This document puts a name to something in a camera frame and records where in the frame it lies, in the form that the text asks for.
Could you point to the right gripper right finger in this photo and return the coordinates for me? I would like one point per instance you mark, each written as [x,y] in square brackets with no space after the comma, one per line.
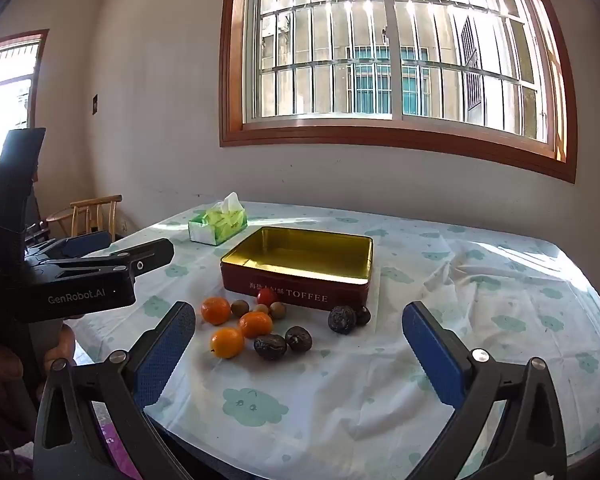
[529,442]

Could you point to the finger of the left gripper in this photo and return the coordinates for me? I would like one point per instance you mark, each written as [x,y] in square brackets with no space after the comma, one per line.
[69,247]
[138,260]

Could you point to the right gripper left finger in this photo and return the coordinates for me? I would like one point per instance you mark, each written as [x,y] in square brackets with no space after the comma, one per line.
[68,442]

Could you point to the small mandarin orange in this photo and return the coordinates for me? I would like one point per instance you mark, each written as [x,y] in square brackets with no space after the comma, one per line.
[216,310]

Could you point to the yellow-orange kumquat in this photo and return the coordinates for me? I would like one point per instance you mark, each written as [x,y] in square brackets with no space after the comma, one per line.
[227,343]

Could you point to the large mandarin orange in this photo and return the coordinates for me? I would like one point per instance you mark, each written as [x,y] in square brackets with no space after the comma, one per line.
[255,324]

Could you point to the red cherry tomato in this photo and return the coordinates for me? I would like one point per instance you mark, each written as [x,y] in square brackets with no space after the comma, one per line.
[267,296]

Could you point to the wrinkled dark passion fruit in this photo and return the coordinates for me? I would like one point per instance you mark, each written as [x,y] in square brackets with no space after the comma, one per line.
[270,347]

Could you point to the smooth dark round fruit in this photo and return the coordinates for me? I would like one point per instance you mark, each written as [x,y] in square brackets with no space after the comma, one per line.
[362,315]

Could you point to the large wrinkled passion fruit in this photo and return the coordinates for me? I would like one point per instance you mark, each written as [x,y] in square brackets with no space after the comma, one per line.
[342,320]

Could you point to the person's left hand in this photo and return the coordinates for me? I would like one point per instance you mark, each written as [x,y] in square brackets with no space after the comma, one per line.
[16,420]

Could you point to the wooden chair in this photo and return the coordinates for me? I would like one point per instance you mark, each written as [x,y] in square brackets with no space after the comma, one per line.
[88,216]

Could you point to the green tissue pack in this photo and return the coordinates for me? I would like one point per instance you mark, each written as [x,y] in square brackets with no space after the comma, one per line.
[218,223]

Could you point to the red gold toffee tin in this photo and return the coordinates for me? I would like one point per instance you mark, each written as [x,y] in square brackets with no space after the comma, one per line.
[314,269]

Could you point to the side window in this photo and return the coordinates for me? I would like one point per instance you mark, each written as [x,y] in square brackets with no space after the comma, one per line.
[20,64]

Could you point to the large wooden frame window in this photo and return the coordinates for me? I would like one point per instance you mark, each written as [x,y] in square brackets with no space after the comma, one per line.
[485,79]

